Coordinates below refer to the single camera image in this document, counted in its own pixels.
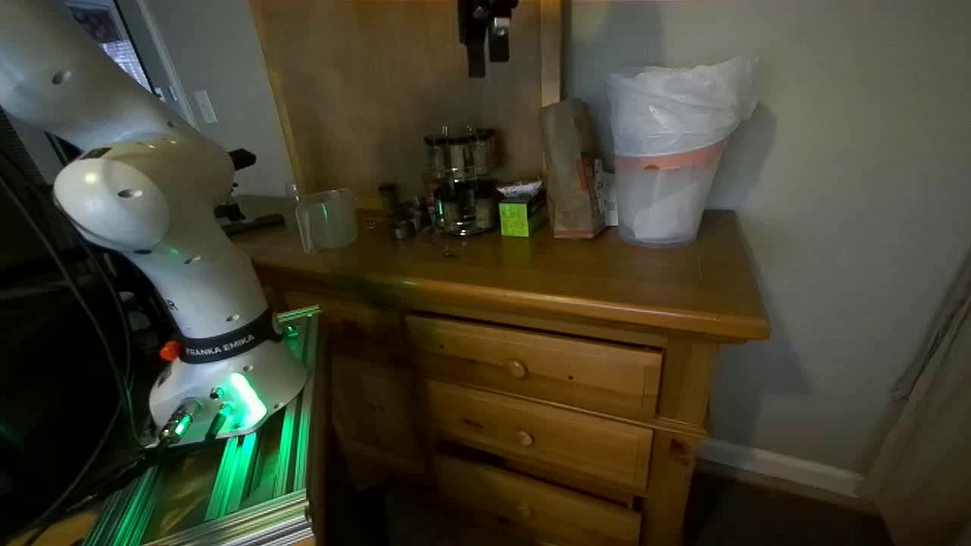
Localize wooden dresser with drawers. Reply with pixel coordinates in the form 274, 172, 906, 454
236, 213, 768, 546

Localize brown paper bag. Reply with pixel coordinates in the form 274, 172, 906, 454
541, 102, 605, 240

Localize black wall-mounted device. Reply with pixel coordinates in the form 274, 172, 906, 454
460, 0, 518, 79

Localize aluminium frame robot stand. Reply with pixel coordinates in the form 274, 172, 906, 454
79, 303, 325, 546

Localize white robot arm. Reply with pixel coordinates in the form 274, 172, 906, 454
0, 0, 307, 445

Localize clear plastic container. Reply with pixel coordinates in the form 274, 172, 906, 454
296, 189, 360, 251

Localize white bin with liner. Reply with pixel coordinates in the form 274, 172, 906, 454
610, 58, 755, 246

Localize chrome seasoning rack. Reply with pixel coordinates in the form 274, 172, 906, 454
426, 126, 498, 238

